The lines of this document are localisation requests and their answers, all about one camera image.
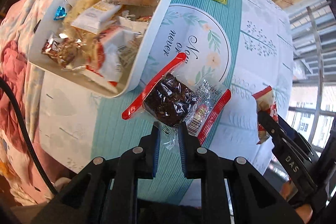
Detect black cable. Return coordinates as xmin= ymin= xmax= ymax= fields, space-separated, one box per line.
xmin=0 ymin=77 xmax=59 ymax=197

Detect orange oats protein bar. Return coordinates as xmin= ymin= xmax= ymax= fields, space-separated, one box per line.
xmin=71 ymin=1 xmax=122 ymax=35

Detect blue foil candy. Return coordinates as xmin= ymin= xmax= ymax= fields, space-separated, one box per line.
xmin=54 ymin=6 xmax=67 ymax=21

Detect brownie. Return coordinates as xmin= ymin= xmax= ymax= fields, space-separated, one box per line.
xmin=121 ymin=53 xmax=231 ymax=149

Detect red white cookies pack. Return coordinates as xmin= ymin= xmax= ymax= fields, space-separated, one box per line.
xmin=252 ymin=86 xmax=278 ymax=145

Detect person's right hand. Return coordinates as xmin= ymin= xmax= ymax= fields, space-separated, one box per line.
xmin=280 ymin=178 xmax=313 ymax=223

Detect red jujube snack bag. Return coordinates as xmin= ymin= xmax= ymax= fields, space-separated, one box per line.
xmin=81 ymin=25 xmax=143 ymax=93

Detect person's left hand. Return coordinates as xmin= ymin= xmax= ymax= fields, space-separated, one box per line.
xmin=44 ymin=177 xmax=71 ymax=200

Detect clear bag yellow puffs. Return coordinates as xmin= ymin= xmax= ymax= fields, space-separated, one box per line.
xmin=63 ymin=0 xmax=101 ymax=28

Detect walnut snack clear red bag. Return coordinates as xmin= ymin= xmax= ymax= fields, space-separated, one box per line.
xmin=41 ymin=32 xmax=79 ymax=68

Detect white plastic storage bin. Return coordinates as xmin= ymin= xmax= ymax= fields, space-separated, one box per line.
xmin=27 ymin=0 xmax=190 ymax=99

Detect blue white patterned tablecloth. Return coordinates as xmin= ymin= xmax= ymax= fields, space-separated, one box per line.
xmin=39 ymin=0 xmax=293 ymax=173

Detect metal window grille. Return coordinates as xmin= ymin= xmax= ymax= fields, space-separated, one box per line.
xmin=286 ymin=0 xmax=335 ymax=154

